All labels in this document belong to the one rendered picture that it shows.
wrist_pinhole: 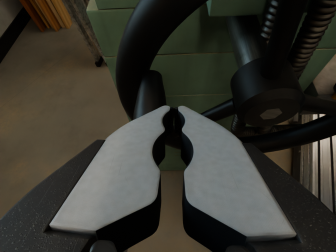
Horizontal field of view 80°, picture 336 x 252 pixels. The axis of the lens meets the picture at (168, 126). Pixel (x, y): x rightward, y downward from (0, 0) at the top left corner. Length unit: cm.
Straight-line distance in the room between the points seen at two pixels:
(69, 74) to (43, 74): 18
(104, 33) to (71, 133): 92
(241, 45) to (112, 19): 21
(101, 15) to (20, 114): 118
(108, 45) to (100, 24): 4
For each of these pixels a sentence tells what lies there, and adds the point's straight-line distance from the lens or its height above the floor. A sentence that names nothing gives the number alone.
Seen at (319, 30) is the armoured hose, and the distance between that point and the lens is 28.
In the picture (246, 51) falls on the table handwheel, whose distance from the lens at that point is 24.
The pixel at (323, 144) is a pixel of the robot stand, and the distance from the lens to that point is 100.
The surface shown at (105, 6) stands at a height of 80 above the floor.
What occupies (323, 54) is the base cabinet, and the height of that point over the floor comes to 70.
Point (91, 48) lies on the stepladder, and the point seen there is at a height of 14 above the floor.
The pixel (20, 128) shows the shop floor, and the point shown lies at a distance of 142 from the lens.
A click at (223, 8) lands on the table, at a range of 25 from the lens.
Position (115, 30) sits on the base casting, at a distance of 38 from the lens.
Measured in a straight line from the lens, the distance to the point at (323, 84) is 57.
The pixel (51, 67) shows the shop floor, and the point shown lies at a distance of 165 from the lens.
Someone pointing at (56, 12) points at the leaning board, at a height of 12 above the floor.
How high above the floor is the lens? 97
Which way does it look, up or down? 60 degrees down
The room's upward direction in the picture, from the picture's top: 4 degrees counter-clockwise
